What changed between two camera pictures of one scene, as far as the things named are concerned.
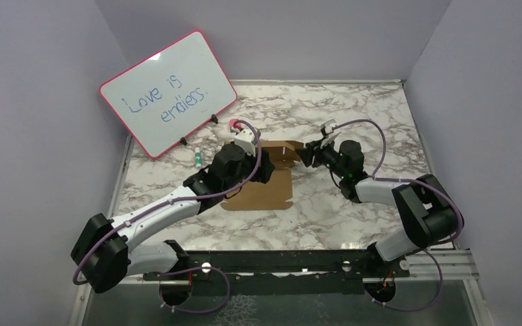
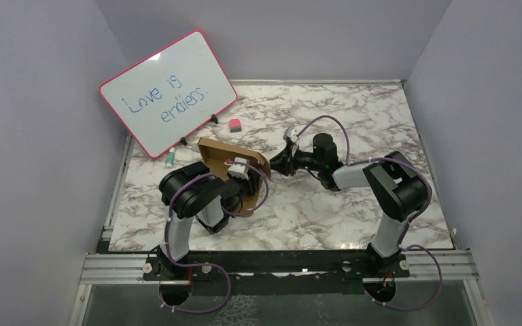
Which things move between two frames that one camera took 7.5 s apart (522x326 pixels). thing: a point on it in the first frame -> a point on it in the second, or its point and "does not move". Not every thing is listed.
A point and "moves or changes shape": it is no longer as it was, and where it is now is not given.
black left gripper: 264,172 -> 252,183
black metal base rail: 283,272 does not move
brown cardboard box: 278,191 moves or changes shape
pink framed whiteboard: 169,94 does not move
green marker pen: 198,157 -> 171,157
